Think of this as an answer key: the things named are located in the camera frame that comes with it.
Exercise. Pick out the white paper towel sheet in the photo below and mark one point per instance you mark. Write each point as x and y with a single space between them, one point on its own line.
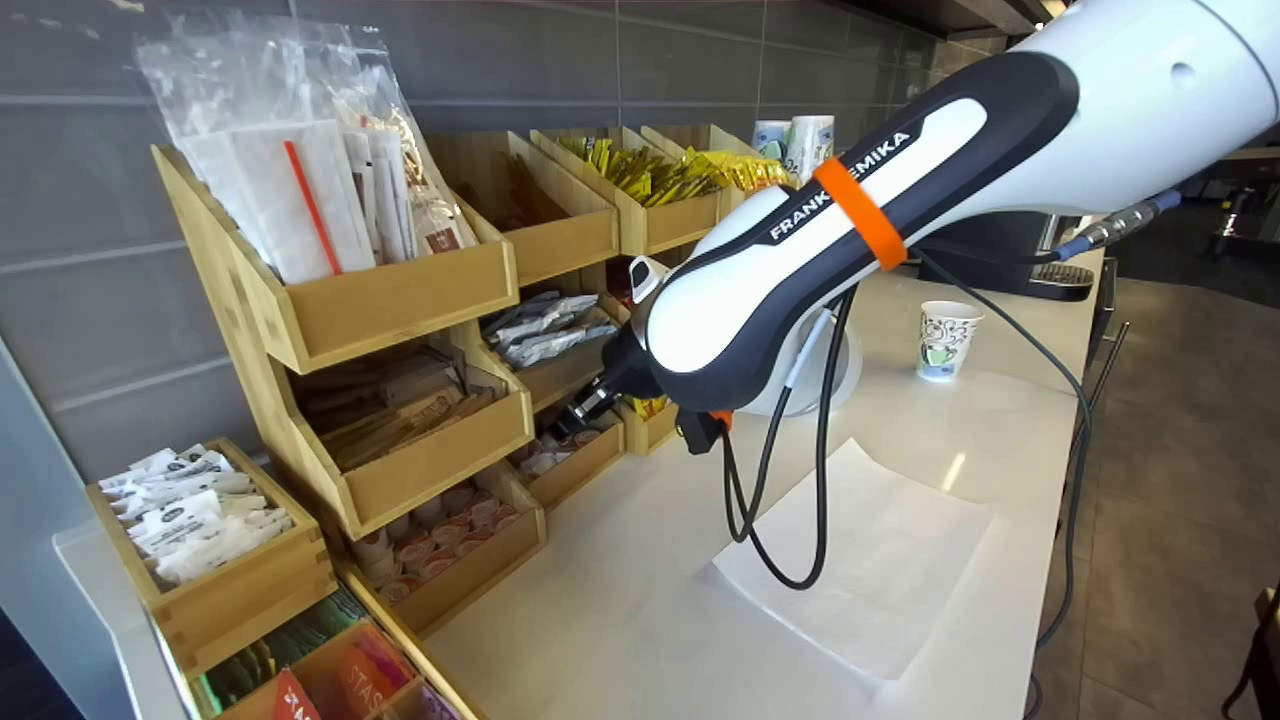
883 572

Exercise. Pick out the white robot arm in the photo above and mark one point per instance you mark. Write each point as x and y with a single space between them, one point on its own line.
935 172

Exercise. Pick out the pink creamer pods pile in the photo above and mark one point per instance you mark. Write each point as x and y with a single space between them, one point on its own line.
442 540

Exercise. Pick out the white sugar packets pile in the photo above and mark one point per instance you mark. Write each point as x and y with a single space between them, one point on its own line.
195 514

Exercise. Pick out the wooden condiment rack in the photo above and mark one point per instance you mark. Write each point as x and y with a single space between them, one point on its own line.
400 301

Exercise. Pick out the patterned paper cup stack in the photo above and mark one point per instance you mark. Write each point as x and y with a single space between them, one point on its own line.
771 138
808 145

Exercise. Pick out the black wrist camera orange mount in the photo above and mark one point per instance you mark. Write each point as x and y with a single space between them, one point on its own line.
717 425

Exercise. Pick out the silver packets pile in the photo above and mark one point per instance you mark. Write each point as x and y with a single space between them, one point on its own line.
546 324

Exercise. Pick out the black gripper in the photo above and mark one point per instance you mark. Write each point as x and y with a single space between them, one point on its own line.
626 367

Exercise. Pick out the red tea packets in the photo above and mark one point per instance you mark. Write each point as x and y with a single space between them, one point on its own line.
341 682

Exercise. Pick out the brown packets pile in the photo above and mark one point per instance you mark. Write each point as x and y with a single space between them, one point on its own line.
400 404

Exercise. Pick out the green tea packets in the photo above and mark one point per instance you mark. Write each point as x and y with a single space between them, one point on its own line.
287 644

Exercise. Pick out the clear bag of straws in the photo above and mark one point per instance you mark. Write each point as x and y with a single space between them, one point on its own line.
305 172

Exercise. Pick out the bright yellow packets pile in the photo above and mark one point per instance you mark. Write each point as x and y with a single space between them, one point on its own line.
740 168

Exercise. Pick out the small wooden box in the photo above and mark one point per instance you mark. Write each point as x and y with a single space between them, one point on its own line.
247 605

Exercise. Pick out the wooden tea tray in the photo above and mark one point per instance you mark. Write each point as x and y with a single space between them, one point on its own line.
400 665

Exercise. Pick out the dull yellow packets pile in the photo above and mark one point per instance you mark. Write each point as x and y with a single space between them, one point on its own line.
643 168

